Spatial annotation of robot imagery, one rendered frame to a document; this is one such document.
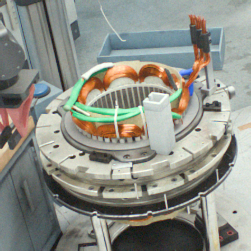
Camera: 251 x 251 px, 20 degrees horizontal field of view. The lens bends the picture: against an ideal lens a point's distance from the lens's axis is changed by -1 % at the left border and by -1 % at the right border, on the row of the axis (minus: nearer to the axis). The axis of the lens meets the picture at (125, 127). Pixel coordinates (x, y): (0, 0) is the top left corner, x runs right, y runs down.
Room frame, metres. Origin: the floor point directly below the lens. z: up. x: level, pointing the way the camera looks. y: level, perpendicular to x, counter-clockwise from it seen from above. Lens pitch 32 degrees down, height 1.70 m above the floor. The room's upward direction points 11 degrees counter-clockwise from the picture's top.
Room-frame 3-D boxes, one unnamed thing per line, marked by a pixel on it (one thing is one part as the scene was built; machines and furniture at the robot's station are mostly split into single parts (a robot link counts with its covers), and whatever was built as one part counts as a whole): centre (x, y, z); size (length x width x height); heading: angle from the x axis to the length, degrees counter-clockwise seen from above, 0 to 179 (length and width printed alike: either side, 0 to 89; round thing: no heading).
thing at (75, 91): (1.01, 0.06, 1.15); 0.15 x 0.04 x 0.02; 147
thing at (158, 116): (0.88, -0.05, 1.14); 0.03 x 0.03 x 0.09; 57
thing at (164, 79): (1.05, -0.06, 1.12); 0.06 x 0.02 x 0.04; 57
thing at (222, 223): (1.01, -0.13, 0.83); 0.05 x 0.04 x 0.02; 21
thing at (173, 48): (1.30, -0.10, 0.92); 0.25 x 0.11 x 0.28; 74
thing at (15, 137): (0.92, 0.17, 1.14); 0.04 x 0.01 x 0.02; 157
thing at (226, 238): (1.00, -0.13, 0.81); 0.08 x 0.05 x 0.01; 21
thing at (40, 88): (1.24, 0.16, 1.04); 0.04 x 0.04 x 0.01
